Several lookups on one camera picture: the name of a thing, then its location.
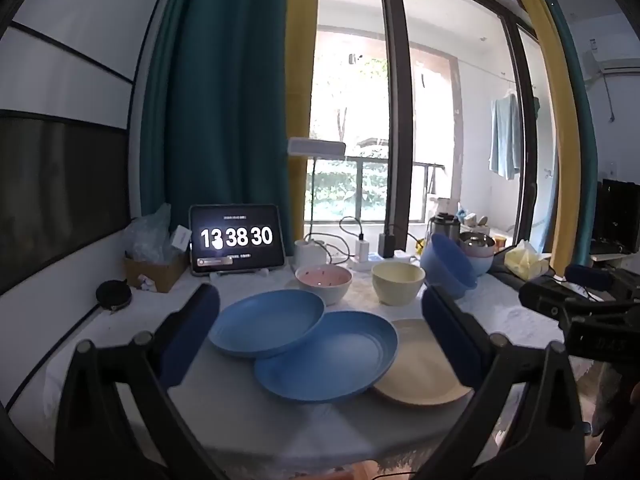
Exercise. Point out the yellow tissue pack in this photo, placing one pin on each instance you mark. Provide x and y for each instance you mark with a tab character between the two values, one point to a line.
525	260

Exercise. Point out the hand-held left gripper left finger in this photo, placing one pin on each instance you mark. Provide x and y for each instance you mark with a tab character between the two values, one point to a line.
190	332

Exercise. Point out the white desk lamp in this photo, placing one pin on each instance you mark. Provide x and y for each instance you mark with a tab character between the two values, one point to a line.
315	147

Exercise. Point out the clear plastic bag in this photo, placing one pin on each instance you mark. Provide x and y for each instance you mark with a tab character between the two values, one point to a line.
147	237

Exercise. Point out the black round pouch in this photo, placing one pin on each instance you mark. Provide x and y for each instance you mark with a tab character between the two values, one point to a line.
112	294

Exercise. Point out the white air conditioner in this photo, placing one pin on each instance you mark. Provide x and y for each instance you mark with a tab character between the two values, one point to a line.
615	57

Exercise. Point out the white charger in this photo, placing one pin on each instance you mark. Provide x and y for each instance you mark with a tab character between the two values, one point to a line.
363	250

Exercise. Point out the yellow curtain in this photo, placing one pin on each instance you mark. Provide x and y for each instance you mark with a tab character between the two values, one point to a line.
560	135
300	60

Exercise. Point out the wooden spoon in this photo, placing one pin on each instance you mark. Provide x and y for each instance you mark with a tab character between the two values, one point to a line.
483	220

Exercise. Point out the grey folded cloth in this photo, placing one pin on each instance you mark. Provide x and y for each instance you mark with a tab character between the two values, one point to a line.
505	280

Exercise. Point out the tablet showing clock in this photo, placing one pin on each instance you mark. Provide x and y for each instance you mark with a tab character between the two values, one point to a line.
235	237

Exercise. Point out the blue plate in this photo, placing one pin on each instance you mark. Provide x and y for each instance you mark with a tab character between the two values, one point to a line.
265	322
325	360

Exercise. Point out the white tablet stand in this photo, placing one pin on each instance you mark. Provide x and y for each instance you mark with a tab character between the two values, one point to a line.
220	276

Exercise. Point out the balcony railing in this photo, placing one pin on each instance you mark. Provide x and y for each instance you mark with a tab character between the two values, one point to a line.
370	165

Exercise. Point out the small printed carton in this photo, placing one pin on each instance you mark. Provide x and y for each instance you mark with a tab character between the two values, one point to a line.
469	219

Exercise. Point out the small white box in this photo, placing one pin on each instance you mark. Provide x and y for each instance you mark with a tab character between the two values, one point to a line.
181	237

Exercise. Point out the hanging light blue towel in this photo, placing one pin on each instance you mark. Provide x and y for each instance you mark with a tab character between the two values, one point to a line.
505	135

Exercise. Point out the person's right forearm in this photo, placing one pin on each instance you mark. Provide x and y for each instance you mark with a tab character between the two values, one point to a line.
610	385

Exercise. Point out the steel tumbler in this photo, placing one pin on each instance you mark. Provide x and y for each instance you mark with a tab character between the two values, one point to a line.
447	230

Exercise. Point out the beige plate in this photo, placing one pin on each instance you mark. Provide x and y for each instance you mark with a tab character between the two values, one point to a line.
420	375

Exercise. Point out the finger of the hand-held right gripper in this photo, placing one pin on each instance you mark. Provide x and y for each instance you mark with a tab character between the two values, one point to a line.
555	300
590	277

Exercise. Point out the teal curtain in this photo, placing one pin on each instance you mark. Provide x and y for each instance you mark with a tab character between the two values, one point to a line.
215	85
582	160

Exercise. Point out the pink dotted bowl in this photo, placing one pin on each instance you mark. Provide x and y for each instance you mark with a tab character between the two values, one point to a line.
325	280

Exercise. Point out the yellow plastic bag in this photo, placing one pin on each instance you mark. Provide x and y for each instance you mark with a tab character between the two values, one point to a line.
421	246

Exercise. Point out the black monitor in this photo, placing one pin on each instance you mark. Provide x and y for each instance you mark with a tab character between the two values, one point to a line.
617	215

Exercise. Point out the cream bowl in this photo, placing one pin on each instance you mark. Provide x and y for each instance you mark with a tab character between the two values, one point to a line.
397	287

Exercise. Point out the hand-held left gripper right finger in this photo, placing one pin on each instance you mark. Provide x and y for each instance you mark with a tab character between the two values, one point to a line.
450	342

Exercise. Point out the black charger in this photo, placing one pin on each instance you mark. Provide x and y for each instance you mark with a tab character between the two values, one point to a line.
386	245

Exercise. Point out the dark blue bowl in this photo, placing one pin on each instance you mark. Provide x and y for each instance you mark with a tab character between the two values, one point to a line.
445	265

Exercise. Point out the dark door frame post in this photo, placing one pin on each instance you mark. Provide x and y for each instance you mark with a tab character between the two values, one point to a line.
522	135
395	110

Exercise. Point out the pale pink bowl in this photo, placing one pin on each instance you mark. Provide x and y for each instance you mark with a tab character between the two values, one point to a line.
482	254

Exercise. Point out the white power strip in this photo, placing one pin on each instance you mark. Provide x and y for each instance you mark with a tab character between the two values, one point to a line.
365	263

